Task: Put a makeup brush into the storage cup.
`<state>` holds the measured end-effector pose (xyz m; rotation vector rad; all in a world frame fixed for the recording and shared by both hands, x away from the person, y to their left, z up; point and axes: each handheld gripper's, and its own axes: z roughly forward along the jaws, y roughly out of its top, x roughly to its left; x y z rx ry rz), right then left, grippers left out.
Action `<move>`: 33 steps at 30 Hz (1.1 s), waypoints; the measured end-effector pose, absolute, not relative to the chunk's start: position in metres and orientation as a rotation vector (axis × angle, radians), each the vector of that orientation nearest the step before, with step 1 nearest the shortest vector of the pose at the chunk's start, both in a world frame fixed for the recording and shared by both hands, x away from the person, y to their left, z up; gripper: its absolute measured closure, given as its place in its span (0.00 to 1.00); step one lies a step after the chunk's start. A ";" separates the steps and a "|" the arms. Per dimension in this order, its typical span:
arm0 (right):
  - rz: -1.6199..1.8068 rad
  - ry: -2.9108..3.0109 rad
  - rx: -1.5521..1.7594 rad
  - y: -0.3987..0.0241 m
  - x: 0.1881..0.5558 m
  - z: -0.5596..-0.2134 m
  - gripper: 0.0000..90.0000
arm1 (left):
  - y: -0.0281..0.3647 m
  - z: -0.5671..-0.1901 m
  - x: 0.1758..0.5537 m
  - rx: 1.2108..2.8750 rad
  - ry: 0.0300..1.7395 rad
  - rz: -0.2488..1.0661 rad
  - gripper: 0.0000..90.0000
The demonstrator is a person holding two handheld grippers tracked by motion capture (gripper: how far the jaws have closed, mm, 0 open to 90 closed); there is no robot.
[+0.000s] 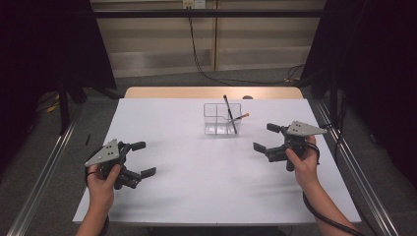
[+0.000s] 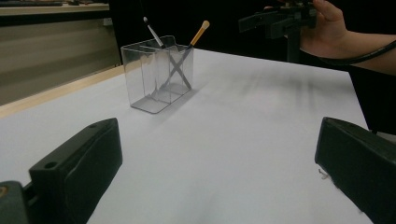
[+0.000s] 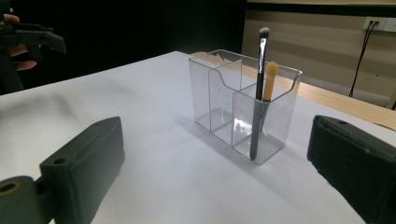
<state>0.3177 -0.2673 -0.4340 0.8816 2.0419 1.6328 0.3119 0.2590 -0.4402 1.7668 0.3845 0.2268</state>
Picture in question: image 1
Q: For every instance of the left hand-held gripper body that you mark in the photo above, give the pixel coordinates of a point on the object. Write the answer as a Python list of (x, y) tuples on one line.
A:
[(105, 153)]

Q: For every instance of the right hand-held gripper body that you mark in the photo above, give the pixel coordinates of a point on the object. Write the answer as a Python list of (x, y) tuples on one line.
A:
[(305, 129)]

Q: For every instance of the black brush with orange ferrule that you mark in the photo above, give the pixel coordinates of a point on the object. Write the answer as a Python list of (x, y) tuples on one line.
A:
[(242, 117)]

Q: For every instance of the black brush with silver ferrule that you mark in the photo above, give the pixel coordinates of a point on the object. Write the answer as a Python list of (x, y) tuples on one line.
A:
[(229, 111)]

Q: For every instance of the clear plastic organizer box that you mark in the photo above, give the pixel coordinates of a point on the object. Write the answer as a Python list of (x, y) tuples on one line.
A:
[(214, 128)]

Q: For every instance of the person's left hand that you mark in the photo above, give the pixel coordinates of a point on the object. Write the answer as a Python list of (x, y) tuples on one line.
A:
[(100, 193)]

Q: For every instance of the person's right hand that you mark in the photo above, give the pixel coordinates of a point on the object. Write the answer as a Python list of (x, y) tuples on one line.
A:
[(306, 170)]

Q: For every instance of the white table board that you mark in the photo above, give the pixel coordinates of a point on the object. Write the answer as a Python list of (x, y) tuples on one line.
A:
[(196, 196)]

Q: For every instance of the wooden table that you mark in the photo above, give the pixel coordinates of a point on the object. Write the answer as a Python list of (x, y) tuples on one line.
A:
[(196, 92)]

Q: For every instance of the black curtain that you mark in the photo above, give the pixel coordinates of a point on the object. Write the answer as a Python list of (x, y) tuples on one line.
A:
[(39, 49), (377, 65)]

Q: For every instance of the black horizontal bar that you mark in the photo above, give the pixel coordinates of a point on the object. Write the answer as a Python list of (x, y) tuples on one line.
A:
[(164, 13)]

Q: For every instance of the black stand post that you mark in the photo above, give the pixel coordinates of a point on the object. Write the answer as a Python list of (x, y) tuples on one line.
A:
[(64, 108), (333, 98)]

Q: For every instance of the aluminium rail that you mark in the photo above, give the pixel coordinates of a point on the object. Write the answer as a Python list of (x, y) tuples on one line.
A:
[(42, 183), (370, 196)]

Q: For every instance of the white wall socket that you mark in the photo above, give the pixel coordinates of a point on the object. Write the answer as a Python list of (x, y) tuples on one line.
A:
[(194, 3)]

